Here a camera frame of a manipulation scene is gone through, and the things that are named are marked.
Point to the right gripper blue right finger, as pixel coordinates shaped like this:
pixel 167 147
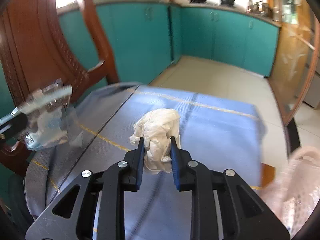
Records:
pixel 178 165

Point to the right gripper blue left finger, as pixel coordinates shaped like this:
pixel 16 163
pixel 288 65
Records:
pixel 137 166

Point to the white tissue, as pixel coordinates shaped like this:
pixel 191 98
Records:
pixel 156 128

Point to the teal lower kitchen cabinets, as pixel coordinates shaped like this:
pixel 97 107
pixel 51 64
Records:
pixel 148 37

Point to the white plastic trash basket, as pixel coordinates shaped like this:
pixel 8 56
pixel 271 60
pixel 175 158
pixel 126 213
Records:
pixel 294 193

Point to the brown wooden chair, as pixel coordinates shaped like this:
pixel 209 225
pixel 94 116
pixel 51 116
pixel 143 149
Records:
pixel 35 53

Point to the glass sliding door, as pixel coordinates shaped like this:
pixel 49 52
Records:
pixel 296 55

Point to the black cooking pot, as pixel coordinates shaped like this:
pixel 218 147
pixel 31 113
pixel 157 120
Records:
pixel 229 3

